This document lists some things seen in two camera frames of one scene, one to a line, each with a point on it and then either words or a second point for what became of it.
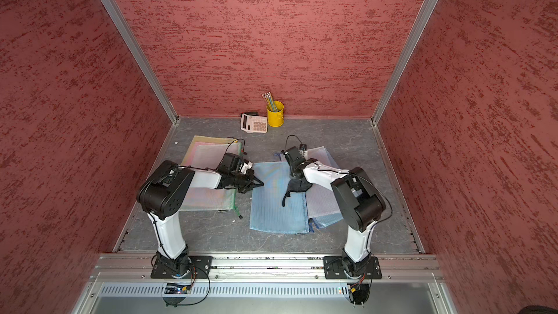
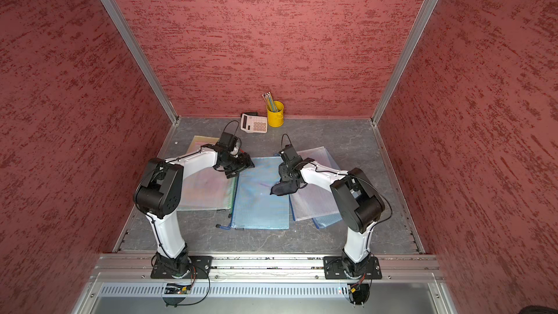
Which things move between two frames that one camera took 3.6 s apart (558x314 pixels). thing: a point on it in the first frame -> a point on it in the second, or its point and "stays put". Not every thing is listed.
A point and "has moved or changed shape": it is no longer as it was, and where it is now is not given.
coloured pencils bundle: x=271 y=104 stays put
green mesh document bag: x=208 y=199 stays put
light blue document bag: x=269 y=183 has moved or changed shape
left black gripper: x=250 y=184 -> x=243 y=165
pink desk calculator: x=251 y=123 stays put
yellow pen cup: x=275 y=118 stays put
